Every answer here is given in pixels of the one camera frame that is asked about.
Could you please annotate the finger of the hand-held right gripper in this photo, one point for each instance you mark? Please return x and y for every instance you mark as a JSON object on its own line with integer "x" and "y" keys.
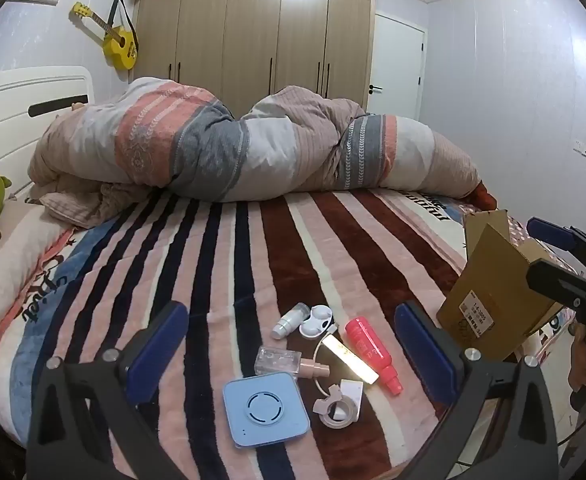
{"x": 550, "y": 232}
{"x": 555, "y": 280}

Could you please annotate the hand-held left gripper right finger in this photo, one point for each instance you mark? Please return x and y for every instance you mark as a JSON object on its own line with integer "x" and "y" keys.
{"x": 423, "y": 355}

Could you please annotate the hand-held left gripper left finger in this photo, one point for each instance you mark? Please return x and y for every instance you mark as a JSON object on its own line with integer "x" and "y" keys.
{"x": 158, "y": 345}

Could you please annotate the red spray bottle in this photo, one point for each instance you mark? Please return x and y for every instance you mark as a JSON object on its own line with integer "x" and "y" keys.
{"x": 368, "y": 345}

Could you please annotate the brown cardboard box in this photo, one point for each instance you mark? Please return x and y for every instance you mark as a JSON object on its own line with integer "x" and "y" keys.
{"x": 493, "y": 285}

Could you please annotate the white paper card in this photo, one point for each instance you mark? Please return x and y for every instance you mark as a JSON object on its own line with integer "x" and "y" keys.
{"x": 353, "y": 389}

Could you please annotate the white contact lens case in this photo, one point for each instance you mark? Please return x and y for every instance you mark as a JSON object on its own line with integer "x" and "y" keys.
{"x": 317, "y": 322}

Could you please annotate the clear pink-top perfume bottle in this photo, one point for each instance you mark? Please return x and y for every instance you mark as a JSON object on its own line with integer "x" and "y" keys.
{"x": 275, "y": 360}

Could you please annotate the blue square device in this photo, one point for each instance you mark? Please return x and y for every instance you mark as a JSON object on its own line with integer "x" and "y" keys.
{"x": 265, "y": 410}

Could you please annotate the small clear white-capped bottle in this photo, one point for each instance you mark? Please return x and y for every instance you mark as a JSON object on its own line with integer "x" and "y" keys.
{"x": 288, "y": 322}

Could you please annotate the person's right hand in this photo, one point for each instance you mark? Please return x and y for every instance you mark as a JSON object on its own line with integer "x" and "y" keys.
{"x": 579, "y": 360}

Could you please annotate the red cloth item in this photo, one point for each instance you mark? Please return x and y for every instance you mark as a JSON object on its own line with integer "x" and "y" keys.
{"x": 484, "y": 197}

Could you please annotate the printed bed sheet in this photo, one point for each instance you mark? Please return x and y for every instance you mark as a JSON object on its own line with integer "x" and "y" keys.
{"x": 38, "y": 355}

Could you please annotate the striped fleece blanket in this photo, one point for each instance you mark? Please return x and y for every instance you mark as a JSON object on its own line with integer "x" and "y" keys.
{"x": 273, "y": 270}

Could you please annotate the rolled striped quilt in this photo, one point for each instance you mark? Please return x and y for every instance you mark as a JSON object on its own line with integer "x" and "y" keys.
{"x": 253, "y": 150}

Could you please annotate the white door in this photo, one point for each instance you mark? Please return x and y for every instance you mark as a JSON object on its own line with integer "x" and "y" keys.
{"x": 398, "y": 70}

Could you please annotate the brown plush toy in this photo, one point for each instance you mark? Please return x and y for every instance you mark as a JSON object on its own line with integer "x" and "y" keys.
{"x": 77, "y": 106}

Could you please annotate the white bed headboard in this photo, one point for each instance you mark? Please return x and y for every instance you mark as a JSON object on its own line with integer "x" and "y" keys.
{"x": 8, "y": 120}

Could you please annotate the yellow guitar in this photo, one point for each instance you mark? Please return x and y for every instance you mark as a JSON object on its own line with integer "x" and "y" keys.
{"x": 120, "y": 47}

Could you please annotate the wooden wardrobe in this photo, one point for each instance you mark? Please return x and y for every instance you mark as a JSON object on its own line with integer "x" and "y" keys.
{"x": 253, "y": 35}

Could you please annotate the white wall switch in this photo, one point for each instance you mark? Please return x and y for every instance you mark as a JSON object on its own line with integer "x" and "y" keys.
{"x": 582, "y": 147}

